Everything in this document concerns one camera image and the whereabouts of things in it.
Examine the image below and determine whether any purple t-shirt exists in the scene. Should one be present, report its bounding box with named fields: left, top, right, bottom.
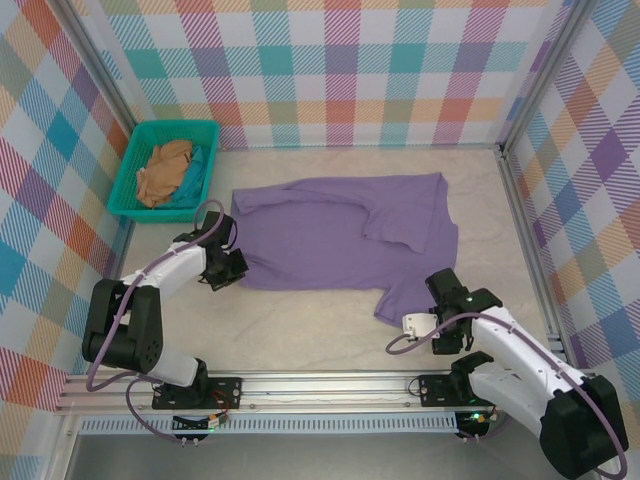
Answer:
left=230, top=172, right=460, bottom=330

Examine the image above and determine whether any teal t-shirt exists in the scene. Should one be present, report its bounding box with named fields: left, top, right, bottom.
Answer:
left=164, top=144, right=214, bottom=209

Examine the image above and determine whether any tan t-shirt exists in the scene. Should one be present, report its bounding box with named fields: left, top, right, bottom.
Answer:
left=136, top=139, right=197, bottom=209

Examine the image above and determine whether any small controller board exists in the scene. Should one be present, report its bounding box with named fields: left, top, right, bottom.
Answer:
left=457, top=410, right=499, bottom=436
left=172, top=413, right=231, bottom=432

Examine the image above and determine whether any green plastic basket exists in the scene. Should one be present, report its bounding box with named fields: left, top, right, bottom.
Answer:
left=107, top=120, right=222, bottom=225

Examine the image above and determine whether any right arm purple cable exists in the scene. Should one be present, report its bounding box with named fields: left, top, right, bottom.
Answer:
left=387, top=312, right=630, bottom=476

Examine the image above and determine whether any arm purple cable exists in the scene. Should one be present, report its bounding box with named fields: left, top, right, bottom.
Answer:
left=387, top=312, right=630, bottom=476
left=85, top=198, right=226, bottom=394

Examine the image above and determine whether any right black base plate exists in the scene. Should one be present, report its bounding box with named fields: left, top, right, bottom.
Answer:
left=416, top=373, right=506, bottom=409

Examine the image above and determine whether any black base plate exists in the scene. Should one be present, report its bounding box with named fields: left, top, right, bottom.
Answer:
left=416, top=373, right=506, bottom=409
left=152, top=375, right=245, bottom=411

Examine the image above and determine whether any aluminium frame side rail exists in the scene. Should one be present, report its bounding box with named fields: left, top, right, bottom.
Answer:
left=497, top=144, right=569, bottom=364

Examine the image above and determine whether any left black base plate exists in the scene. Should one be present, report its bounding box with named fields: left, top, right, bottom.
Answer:
left=152, top=375, right=245, bottom=411

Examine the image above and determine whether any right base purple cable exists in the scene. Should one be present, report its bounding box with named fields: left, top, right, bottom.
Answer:
left=457, top=409, right=516, bottom=444

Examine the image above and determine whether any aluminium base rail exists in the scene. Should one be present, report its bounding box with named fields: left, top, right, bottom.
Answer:
left=54, top=370, right=516, bottom=416

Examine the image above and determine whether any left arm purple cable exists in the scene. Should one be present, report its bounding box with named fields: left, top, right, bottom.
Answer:
left=85, top=198, right=226, bottom=394

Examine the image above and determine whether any white slotted cable duct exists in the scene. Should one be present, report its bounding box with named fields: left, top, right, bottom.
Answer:
left=79, top=412, right=459, bottom=435

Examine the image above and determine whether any aluminium frame post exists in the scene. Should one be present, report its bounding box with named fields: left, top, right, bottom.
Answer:
left=59, top=0, right=139, bottom=129
left=497, top=0, right=599, bottom=151

